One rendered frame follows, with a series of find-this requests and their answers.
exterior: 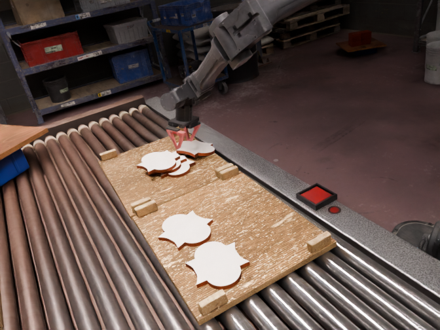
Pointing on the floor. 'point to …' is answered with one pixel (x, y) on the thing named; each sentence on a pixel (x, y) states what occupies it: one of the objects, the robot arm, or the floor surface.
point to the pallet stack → (308, 23)
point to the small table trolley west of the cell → (184, 55)
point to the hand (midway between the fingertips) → (183, 143)
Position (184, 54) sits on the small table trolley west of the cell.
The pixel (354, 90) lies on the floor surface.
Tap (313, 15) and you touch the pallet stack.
